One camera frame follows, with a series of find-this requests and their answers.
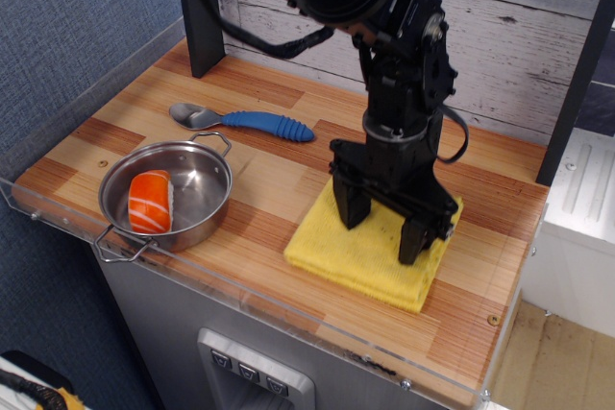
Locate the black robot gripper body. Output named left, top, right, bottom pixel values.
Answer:
left=330, top=124, right=458, bottom=240

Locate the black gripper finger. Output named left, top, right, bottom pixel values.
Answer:
left=332, top=174, right=371, bottom=229
left=398, top=219, right=435, bottom=265

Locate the silver dispenser button panel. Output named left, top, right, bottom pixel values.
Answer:
left=197, top=327, right=316, bottom=409

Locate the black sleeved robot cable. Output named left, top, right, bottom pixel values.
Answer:
left=182, top=0, right=470, bottom=165

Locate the blue handled metal spoon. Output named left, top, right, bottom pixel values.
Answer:
left=169, top=103, right=315, bottom=142

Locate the yellow towel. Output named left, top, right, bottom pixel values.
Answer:
left=283, top=181, right=453, bottom=314

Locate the orange salmon sushi toy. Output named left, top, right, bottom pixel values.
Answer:
left=127, top=170, right=174, bottom=234

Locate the white aluminium rail base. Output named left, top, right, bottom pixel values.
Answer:
left=545, top=128, right=614, bottom=244

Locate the small steel pan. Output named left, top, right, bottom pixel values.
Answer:
left=93, top=132, right=233, bottom=263

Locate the black left frame post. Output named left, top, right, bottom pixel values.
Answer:
left=181, top=0, right=226, bottom=78

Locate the yellow object bottom left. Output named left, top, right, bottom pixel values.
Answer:
left=58, top=388, right=87, bottom=410

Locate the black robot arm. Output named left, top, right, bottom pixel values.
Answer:
left=287, top=0, right=458, bottom=265

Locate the grey toy fridge cabinet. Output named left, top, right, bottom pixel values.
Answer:
left=92, top=240, right=443, bottom=409

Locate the clear acrylic table guard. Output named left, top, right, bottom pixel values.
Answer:
left=1, top=22, right=546, bottom=409

